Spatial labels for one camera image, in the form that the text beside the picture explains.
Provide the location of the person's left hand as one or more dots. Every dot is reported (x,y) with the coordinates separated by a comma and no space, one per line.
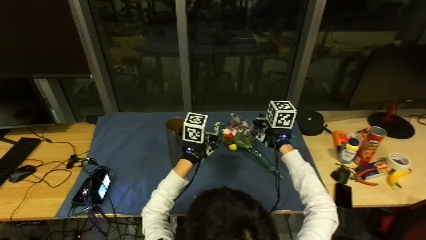
(194,152)

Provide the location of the person's right hand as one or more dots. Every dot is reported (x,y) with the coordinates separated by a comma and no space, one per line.
(278,137)

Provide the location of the flower bouquet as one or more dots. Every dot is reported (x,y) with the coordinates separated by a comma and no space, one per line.
(237,135)

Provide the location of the white marker cube left glove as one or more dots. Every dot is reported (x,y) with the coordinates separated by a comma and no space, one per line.
(194,128)

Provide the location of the white marker cube glove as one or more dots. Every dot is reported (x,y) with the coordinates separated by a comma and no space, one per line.
(194,128)
(282,115)

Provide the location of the white marker cube right glove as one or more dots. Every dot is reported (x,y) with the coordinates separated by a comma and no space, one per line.
(282,115)

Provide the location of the grey metal vase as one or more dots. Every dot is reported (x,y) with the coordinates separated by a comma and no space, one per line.
(173,140)

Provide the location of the black round pouch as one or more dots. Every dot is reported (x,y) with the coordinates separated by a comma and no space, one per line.
(310,123)

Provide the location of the blue table cloth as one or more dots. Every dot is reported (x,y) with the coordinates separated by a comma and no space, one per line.
(133,150)

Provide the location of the orange bottle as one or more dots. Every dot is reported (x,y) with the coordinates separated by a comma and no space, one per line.
(340,138)

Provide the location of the white bottle blue cap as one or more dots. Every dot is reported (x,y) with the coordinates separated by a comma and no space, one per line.
(349,150)

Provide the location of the small black pouch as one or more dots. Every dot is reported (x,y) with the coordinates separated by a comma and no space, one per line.
(341,174)

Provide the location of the red chip can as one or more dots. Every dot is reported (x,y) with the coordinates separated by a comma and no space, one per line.
(370,145)

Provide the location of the black smartphone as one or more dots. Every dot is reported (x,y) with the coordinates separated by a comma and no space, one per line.
(344,196)

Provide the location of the red blue snack box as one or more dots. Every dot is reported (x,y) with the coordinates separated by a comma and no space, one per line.
(372,169)

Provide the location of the phone with lit screen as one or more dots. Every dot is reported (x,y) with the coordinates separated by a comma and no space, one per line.
(101,185)

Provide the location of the monitor stand red black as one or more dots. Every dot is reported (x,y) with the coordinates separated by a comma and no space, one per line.
(393,125)

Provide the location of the white tape roll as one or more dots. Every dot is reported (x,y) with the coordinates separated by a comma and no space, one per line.
(398,161)

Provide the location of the dark monitor on red stand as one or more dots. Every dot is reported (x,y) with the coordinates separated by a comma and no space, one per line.
(390,76)

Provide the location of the yellow banana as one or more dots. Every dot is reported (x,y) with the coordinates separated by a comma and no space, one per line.
(397,176)

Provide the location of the red chair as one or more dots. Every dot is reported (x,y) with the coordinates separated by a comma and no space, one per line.
(401,221)

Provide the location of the black computer mouse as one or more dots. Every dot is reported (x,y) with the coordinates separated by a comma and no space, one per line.
(21,173)

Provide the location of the black keyboard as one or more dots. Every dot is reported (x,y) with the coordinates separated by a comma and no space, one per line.
(17,155)

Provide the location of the black monitor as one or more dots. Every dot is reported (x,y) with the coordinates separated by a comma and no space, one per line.
(20,100)

